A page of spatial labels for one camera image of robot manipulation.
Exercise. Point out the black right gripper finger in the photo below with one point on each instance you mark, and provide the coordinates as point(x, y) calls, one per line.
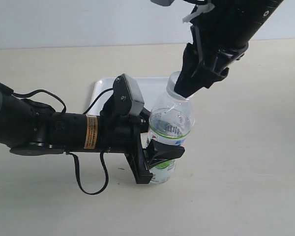
point(197, 78)
point(190, 57)

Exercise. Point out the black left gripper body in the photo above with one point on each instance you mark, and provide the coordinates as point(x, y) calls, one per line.
point(121, 134)

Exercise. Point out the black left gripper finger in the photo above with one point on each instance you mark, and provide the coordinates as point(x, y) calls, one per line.
point(157, 153)
point(144, 120)

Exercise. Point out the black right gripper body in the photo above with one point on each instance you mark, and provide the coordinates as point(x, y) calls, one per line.
point(213, 56)

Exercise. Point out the clear plastic drink bottle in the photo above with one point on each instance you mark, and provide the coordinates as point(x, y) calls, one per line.
point(171, 119)

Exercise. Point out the white bottle cap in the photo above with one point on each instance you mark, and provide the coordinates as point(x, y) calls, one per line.
point(171, 85)

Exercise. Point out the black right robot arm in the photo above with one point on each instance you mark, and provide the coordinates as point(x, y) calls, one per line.
point(221, 30)

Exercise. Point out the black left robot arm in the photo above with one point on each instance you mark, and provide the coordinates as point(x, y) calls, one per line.
point(32, 128)

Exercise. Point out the white plastic tray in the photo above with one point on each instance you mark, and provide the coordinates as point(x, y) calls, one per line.
point(150, 87)

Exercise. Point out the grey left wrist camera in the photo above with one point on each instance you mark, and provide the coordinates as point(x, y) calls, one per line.
point(128, 99)

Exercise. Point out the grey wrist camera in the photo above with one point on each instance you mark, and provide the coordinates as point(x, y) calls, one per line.
point(164, 3)
point(128, 99)

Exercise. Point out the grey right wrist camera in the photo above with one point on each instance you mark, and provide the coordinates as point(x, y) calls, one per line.
point(164, 3)

